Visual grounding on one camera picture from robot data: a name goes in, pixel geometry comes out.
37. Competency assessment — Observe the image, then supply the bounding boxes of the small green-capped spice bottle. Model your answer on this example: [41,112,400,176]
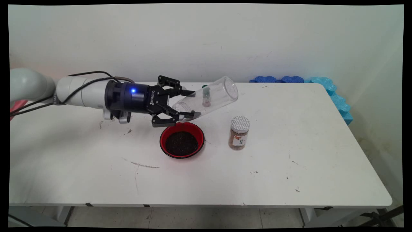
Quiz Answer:
[201,84,211,108]

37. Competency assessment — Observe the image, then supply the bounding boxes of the black cable with grey connector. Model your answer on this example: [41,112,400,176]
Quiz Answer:
[10,76,134,116]

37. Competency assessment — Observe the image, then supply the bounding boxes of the spice jar with white lid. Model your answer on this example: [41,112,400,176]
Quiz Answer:
[228,116,251,150]

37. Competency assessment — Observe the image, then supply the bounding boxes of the white table leg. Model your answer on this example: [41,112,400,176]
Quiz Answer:
[57,206,75,226]
[299,208,317,227]

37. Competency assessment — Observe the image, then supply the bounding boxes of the black seeds heap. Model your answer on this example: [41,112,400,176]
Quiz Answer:
[165,131,199,156]

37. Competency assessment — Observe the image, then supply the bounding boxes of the tall clear plastic jar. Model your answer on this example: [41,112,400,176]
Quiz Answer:
[172,76,239,122]

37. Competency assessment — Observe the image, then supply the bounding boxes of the light blue foam mat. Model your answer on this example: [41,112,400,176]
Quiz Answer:
[308,77,354,126]

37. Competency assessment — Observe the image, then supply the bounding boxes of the black metal stand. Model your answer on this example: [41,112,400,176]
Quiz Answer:
[357,205,404,227]

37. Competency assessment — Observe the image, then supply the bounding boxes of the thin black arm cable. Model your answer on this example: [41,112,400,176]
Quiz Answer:
[10,71,114,111]

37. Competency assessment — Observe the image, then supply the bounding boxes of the red bowl with black rim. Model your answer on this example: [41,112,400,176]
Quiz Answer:
[159,121,205,159]

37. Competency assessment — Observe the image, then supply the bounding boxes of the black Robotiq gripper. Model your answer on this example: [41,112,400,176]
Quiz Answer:
[105,75,202,128]

